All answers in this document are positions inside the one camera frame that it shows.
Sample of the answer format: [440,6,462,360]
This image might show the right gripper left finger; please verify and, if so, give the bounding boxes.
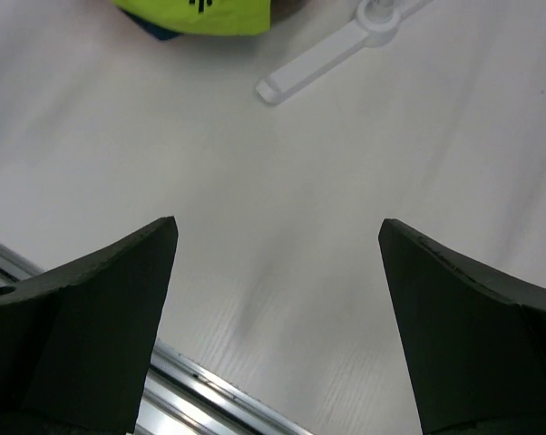
[0,217,179,434]

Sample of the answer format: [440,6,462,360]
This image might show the lime green shorts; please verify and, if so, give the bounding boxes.
[113,0,271,36]

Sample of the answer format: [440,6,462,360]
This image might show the metal clothes rack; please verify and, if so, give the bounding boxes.
[255,0,431,105]

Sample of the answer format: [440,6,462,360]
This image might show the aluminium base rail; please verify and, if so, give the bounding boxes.
[0,233,315,435]

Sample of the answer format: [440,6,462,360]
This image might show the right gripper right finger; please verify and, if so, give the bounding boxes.
[378,219,546,434]

